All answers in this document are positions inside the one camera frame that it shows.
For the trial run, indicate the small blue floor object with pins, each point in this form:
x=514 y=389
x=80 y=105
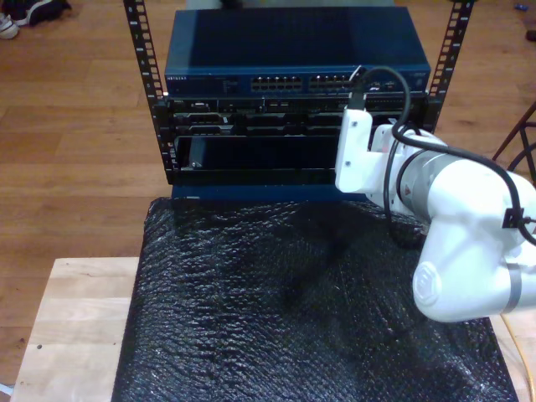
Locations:
x=520 y=7

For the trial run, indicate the dark red chair frame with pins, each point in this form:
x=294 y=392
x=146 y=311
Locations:
x=507 y=140

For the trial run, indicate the dark sneaker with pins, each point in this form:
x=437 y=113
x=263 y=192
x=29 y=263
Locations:
x=37 y=10

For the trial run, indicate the black perforated rack post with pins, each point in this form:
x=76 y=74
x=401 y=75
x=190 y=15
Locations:
x=454 y=33
x=142 y=42

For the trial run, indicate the black rack server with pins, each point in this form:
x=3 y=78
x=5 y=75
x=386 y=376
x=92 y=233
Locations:
x=272 y=121

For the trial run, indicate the blue metal base plate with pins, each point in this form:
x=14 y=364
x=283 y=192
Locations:
x=259 y=193

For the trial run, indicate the white sneaker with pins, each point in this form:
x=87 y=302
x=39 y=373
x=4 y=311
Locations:
x=7 y=27

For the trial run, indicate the black bubble mat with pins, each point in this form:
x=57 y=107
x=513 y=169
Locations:
x=272 y=314

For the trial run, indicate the blue network switch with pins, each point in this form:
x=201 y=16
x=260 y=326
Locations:
x=293 y=42

